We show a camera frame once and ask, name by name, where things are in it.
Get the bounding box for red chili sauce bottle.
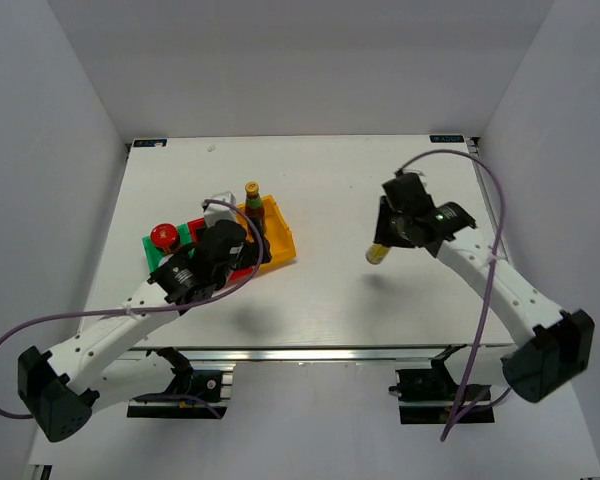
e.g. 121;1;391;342
245;182;266;236

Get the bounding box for small yellow label bottle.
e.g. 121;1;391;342
365;244;391;265

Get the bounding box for red lid sauce jar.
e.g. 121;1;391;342
149;223;182;255

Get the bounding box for silver lid jar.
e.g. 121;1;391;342
156;254;173;270

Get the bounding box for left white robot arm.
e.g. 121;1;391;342
17;220;271;443

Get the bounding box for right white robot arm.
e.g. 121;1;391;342
374;173;595;403

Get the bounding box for red plastic bin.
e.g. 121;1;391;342
187;218;253;283

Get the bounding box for yellow plastic bin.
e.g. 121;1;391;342
258;195;296;275

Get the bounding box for green plastic bin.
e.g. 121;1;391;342
142;224;192;272

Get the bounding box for right blue table label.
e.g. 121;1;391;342
429;134;465;143

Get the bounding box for blue table label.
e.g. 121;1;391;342
132;138;167;148
429;134;465;143

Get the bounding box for left blue table label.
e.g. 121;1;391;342
132;138;167;148

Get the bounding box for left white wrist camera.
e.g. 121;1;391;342
201;191;237;228

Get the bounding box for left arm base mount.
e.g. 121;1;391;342
126;347;233;420

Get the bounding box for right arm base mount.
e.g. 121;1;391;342
388;344;466;426

